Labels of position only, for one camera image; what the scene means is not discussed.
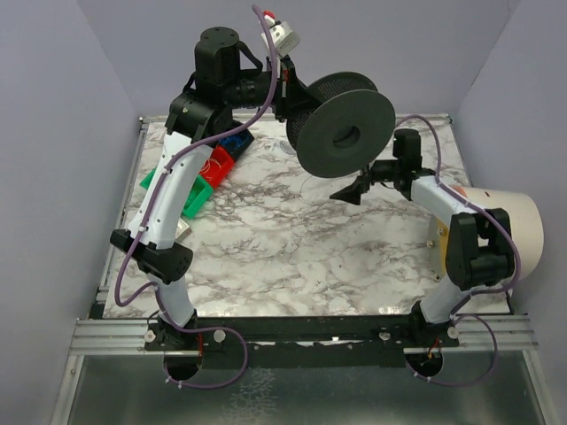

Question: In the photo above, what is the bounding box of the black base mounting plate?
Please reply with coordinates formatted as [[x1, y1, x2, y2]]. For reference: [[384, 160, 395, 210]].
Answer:
[[144, 309, 458, 369]]

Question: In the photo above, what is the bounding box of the red storage bin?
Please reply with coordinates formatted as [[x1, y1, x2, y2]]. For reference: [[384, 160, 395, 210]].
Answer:
[[199, 145, 235, 189]]

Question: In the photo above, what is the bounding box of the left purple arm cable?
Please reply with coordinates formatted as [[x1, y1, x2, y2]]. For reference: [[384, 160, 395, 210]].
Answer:
[[113, 4, 284, 390]]

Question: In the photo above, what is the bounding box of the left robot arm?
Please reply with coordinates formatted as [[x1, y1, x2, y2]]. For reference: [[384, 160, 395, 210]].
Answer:
[[111, 21, 319, 328]]

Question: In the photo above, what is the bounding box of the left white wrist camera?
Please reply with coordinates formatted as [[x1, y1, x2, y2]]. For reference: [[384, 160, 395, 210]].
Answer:
[[270, 21, 300, 58]]

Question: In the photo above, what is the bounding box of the black storage bin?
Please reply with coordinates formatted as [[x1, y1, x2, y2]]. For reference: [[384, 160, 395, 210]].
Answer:
[[218, 130, 254, 162]]

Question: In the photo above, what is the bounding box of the black cable spool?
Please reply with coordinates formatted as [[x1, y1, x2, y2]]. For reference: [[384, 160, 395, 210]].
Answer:
[[286, 72, 395, 178]]

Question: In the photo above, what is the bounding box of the white cylindrical container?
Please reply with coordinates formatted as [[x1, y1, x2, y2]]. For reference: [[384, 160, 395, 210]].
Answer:
[[427, 185, 544, 280]]

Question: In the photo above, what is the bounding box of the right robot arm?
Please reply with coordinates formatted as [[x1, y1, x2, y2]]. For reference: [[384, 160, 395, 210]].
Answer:
[[330, 128, 519, 326]]

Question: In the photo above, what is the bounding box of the green storage bin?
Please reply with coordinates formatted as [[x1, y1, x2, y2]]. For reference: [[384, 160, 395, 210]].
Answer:
[[139, 166, 214, 220]]

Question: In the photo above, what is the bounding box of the flat printed packet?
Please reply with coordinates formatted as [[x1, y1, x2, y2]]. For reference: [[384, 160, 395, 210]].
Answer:
[[267, 139, 296, 158]]

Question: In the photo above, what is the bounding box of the aluminium table edge rail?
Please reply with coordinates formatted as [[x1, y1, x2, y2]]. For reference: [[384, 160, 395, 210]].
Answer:
[[139, 111, 451, 124]]

